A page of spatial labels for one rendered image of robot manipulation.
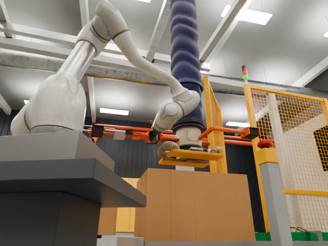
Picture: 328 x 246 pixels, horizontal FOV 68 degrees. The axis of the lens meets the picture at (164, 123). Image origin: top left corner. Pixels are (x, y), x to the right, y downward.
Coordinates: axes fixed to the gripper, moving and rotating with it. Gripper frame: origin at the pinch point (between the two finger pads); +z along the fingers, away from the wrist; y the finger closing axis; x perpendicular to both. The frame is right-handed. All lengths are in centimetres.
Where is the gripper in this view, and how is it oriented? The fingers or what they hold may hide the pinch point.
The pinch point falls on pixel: (151, 137)
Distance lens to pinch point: 158.5
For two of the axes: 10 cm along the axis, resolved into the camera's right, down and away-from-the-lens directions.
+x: 9.5, 1.3, 2.7
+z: -3.0, 4.0, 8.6
